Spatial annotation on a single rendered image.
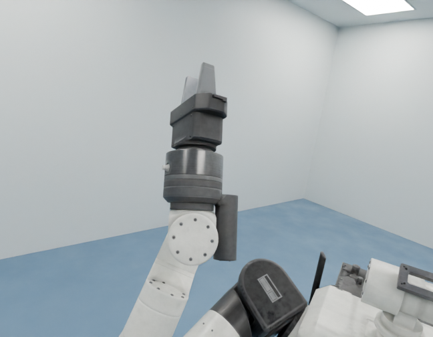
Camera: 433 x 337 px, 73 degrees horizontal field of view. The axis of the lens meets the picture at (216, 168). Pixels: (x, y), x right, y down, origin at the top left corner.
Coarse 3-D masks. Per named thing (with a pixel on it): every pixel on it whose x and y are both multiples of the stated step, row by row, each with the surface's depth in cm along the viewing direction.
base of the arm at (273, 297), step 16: (256, 272) 53; (272, 272) 53; (240, 288) 51; (256, 288) 51; (272, 288) 51; (288, 288) 52; (256, 304) 49; (272, 304) 49; (288, 304) 50; (304, 304) 50; (256, 320) 48; (272, 320) 48; (288, 320) 49; (256, 336) 50; (272, 336) 53
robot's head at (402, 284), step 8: (400, 272) 39; (408, 272) 39; (416, 272) 39; (424, 272) 39; (400, 280) 39; (432, 280) 38; (400, 288) 38; (408, 288) 38; (416, 288) 38; (424, 296) 37; (432, 296) 37
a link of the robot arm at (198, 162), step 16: (192, 96) 42; (208, 96) 41; (176, 112) 46; (192, 112) 42; (208, 112) 42; (224, 112) 42; (176, 128) 46; (192, 128) 41; (208, 128) 42; (176, 144) 43; (192, 144) 42; (208, 144) 43; (176, 160) 41; (192, 160) 40; (208, 160) 41; (176, 176) 41; (192, 176) 40; (208, 176) 41
